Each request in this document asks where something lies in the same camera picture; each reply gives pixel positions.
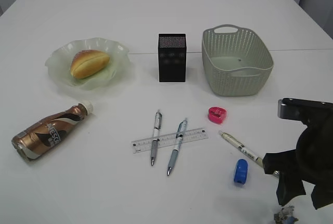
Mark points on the black covered right gripper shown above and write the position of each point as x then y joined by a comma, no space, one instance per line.
313,157

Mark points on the paper with blue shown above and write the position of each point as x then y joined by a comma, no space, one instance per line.
285,216

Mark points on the yellow bread loaf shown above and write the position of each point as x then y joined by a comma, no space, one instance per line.
88,62

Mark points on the brown coffee drink bottle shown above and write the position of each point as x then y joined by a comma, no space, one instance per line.
47,133

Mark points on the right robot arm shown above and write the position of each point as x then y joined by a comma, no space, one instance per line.
310,113

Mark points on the blue pencil sharpener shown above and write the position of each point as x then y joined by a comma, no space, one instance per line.
241,170

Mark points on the pink pencil sharpener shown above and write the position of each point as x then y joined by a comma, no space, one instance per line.
217,114

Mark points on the blue grey pen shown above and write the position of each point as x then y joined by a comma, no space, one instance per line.
178,142

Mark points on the pale green plastic basket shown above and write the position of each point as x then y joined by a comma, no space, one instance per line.
236,61

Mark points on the grey grip pen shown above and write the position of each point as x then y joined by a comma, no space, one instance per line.
155,137

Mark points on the black mesh pen holder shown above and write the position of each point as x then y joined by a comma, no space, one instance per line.
172,50

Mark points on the pale green glass plate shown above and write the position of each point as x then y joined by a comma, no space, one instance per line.
58,64

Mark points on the clear plastic ruler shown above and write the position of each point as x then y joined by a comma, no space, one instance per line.
168,140

